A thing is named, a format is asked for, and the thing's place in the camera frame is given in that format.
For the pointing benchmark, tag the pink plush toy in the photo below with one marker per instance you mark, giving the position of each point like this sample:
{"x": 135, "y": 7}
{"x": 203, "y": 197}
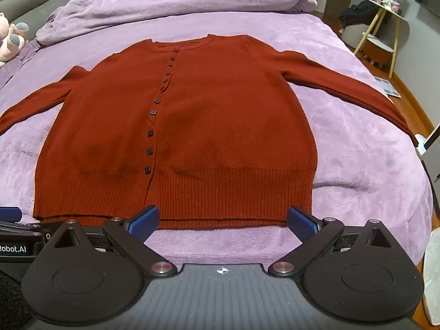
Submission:
{"x": 8, "y": 41}

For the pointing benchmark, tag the purple bed blanket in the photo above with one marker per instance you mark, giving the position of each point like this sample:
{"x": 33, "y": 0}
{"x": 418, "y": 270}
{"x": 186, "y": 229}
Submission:
{"x": 343, "y": 165}

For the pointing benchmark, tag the bathroom scale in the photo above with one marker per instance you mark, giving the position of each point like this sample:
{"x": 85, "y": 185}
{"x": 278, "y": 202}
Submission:
{"x": 387, "y": 86}

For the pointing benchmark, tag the purple duvet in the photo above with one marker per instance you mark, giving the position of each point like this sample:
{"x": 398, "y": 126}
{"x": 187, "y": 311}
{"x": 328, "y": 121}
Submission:
{"x": 172, "y": 3}

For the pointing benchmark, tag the dark clothes pile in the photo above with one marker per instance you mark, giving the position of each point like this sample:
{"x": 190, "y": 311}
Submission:
{"x": 359, "y": 12}

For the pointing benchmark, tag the side table with yellow legs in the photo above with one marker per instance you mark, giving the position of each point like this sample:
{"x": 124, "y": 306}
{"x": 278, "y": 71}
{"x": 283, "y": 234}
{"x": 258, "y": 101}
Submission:
{"x": 375, "y": 24}

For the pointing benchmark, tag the white plastic object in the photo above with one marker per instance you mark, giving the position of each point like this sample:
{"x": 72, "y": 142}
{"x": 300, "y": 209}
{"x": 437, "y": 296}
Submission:
{"x": 422, "y": 146}

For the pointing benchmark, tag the pale grey object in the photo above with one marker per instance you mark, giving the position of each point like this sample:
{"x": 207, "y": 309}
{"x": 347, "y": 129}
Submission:
{"x": 432, "y": 275}

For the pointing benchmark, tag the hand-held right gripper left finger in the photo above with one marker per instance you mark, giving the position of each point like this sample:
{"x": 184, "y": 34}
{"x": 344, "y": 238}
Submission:
{"x": 146, "y": 225}

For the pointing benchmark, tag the red knit cardigan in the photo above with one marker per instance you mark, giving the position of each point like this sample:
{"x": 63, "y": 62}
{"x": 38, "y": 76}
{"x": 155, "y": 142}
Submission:
{"x": 223, "y": 127}

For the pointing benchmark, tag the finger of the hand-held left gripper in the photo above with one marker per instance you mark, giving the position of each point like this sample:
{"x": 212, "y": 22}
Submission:
{"x": 9, "y": 213}

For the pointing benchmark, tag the brown footstool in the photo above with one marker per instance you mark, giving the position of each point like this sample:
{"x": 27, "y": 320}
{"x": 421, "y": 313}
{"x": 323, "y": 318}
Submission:
{"x": 376, "y": 50}

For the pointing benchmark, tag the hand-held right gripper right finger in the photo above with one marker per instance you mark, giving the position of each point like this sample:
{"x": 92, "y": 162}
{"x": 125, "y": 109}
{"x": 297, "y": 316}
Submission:
{"x": 302, "y": 225}

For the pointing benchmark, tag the grey upholstered headboard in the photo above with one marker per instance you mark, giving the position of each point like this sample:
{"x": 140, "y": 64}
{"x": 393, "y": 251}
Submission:
{"x": 34, "y": 3}

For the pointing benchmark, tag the white round bin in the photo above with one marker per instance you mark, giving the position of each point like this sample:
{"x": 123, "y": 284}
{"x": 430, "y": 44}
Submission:
{"x": 354, "y": 36}

